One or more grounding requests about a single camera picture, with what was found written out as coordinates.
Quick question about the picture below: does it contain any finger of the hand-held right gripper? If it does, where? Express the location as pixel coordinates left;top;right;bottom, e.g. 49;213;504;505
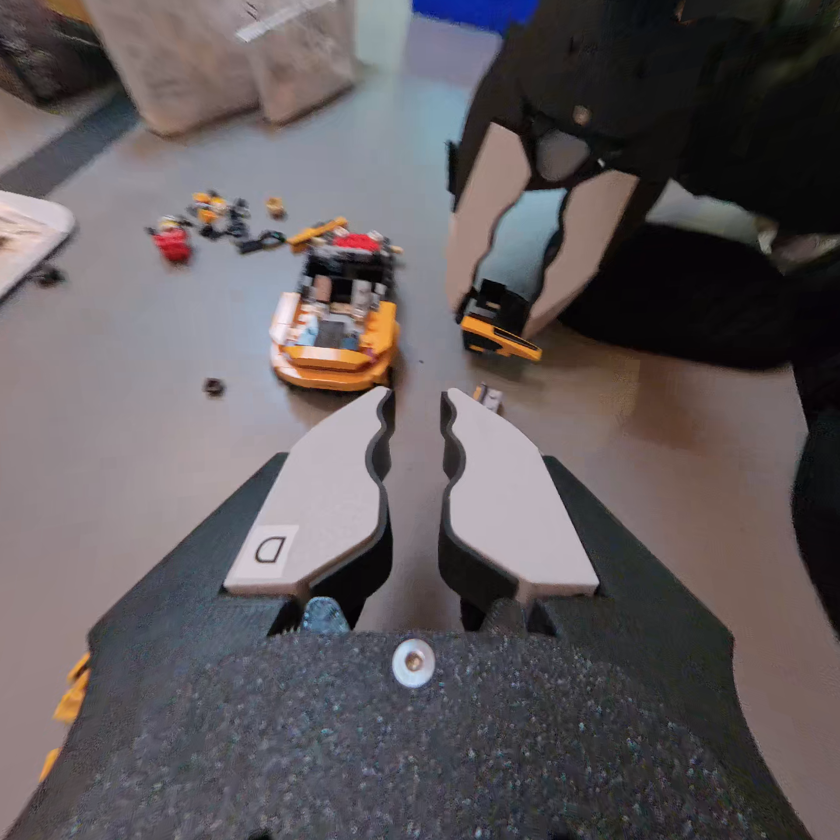
445;123;534;317
524;172;642;340

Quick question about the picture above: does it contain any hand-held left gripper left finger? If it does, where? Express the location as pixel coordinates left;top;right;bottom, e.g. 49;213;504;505
223;387;395;631

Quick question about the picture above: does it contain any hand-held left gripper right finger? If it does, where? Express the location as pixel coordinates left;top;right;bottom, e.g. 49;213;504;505
438;388;601;618

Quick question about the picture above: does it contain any yellow lego car roof section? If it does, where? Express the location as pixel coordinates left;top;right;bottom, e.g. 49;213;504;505
457;279;544;363

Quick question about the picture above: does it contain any yellow lego car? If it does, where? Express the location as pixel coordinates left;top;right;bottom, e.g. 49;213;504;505
269;233;403;392

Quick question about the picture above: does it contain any yellow lego side panel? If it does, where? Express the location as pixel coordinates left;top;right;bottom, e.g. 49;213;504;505
287;217;349;253

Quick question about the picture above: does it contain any pile of yellow lego bricks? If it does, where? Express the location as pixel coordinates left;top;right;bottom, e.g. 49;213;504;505
38;651;93;783

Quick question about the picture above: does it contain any person's right forearm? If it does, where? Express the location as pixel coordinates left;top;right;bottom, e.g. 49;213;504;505
676;0;840;231

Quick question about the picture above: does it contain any pile of small lego pieces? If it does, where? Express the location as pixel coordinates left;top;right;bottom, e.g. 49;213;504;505
190;190;252;240

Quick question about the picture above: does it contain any red lego minifigure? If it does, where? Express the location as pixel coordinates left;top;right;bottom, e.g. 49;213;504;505
147;220;194;265

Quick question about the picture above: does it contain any black lego box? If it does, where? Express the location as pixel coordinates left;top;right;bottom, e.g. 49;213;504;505
0;0;119;106

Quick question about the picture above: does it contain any blue plastic bin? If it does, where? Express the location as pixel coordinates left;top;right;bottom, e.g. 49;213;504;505
412;0;540;34

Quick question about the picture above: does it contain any small white printed paper bag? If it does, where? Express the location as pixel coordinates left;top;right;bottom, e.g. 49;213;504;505
236;0;358;126

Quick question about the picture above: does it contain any large white printed paper bag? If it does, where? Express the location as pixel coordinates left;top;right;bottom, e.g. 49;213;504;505
82;0;263;135

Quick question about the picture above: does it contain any sticker sheet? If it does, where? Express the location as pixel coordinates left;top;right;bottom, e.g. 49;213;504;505
0;206;53;253

